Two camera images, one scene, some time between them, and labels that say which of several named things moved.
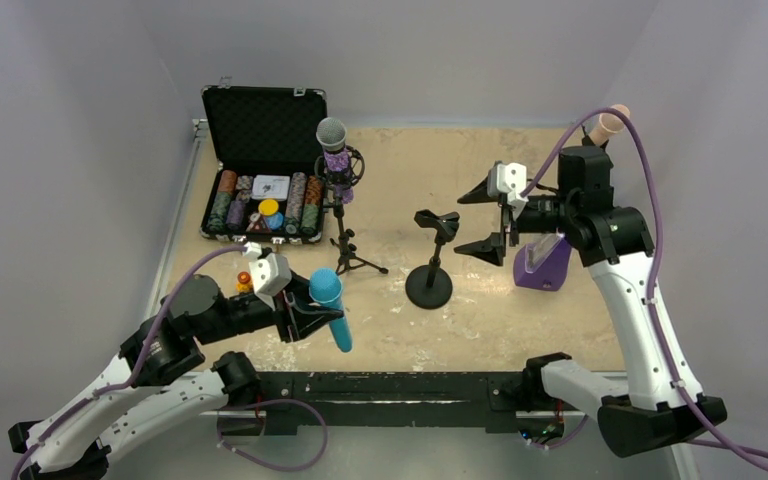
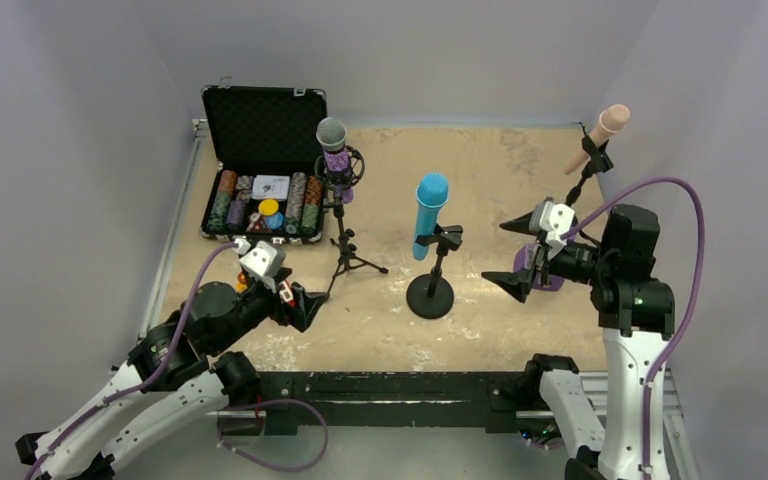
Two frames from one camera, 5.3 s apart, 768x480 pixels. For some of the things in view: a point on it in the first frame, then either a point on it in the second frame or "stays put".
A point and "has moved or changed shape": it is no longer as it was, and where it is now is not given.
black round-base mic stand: x=429 y=286 has moved or changed shape
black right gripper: x=505 y=221 -> x=541 y=255
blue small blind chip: x=275 y=221 stays put
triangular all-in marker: x=258 y=224 stays put
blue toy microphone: x=325 y=288 -> x=432 y=191
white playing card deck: x=268 y=186 stays put
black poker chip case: x=263 y=187 stays put
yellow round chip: x=268 y=207 stays put
